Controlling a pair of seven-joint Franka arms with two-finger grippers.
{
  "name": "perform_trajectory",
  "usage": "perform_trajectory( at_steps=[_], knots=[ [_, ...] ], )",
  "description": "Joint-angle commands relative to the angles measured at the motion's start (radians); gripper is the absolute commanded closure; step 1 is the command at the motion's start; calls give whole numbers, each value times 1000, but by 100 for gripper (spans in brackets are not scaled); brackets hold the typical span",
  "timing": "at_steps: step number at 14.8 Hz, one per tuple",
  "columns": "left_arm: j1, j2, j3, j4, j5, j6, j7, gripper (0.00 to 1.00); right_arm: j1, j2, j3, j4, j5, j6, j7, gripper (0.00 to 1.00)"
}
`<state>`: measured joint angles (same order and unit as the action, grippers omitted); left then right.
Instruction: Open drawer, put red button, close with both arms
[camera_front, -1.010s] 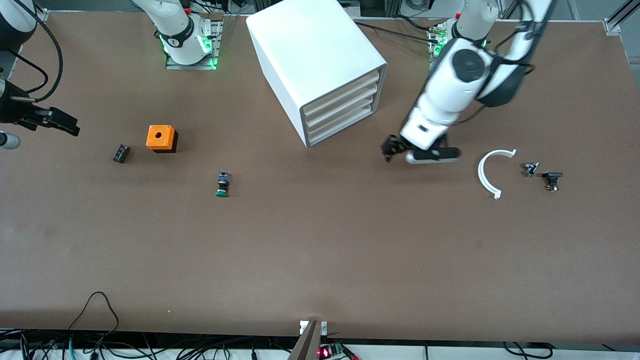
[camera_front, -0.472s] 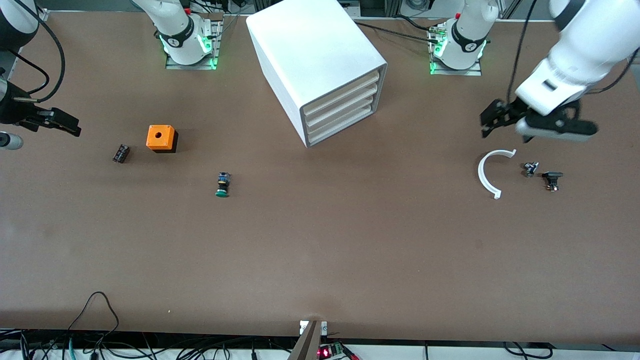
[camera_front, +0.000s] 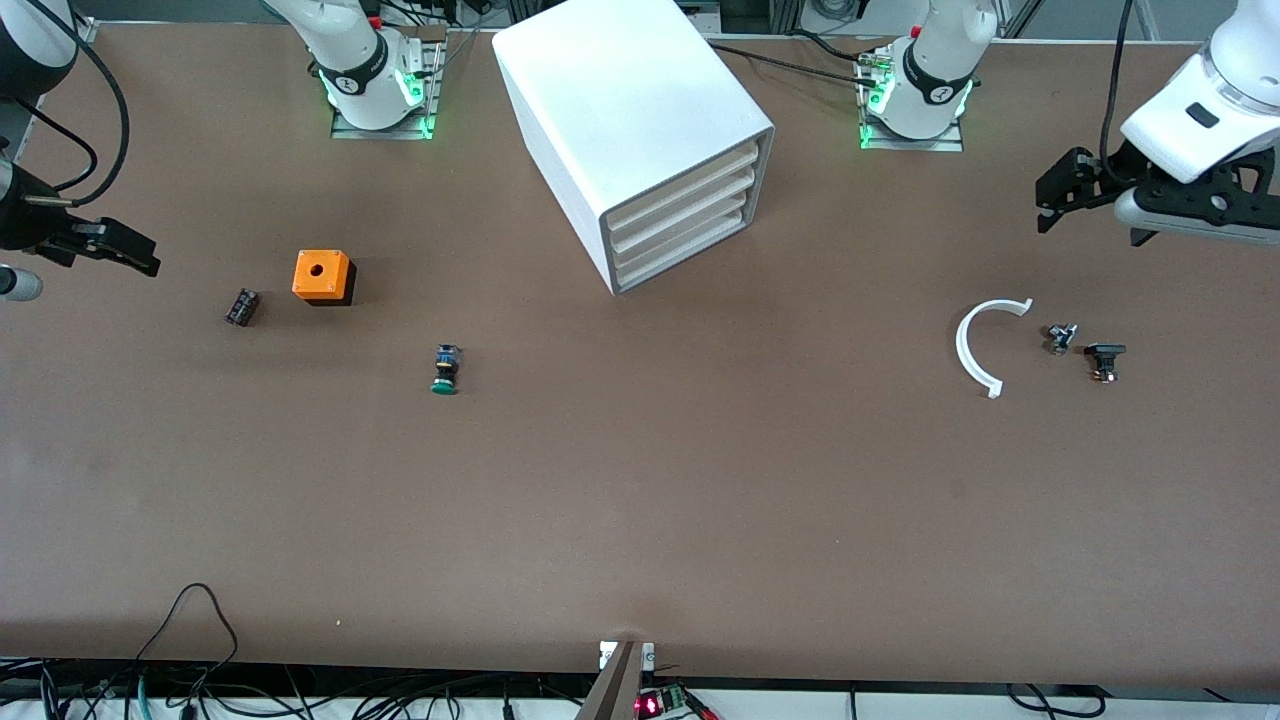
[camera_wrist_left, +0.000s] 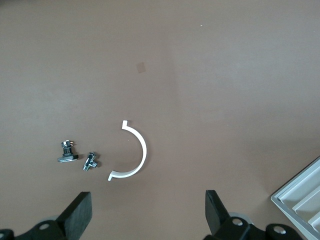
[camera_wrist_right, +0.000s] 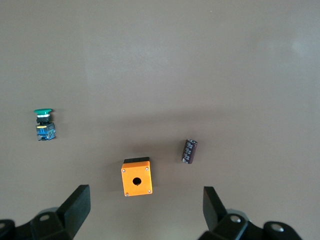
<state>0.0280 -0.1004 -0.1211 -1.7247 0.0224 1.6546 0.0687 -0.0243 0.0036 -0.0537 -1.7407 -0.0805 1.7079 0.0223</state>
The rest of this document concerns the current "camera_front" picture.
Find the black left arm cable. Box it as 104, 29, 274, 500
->
1099, 0, 1139, 169

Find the circuit board with red light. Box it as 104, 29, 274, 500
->
634, 684, 719, 720

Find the orange box with hole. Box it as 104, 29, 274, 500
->
291, 249, 357, 307

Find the white plastic tray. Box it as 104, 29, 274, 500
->
607, 170, 753, 251

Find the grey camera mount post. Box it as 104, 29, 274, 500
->
574, 640, 657, 720

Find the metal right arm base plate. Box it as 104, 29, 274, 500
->
330, 38, 446, 141

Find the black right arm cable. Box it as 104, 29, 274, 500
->
28, 0, 132, 207

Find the white curved plastic arc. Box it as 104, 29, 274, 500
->
955, 297, 1034, 400

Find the black cable to arm base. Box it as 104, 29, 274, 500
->
705, 40, 886, 89

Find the black push button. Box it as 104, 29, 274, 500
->
1084, 342, 1129, 385

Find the black looped cable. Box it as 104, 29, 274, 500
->
133, 582, 241, 669

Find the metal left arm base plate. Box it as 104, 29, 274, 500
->
857, 55, 967, 154

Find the black cable at table edge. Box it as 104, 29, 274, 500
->
1004, 682, 1109, 720

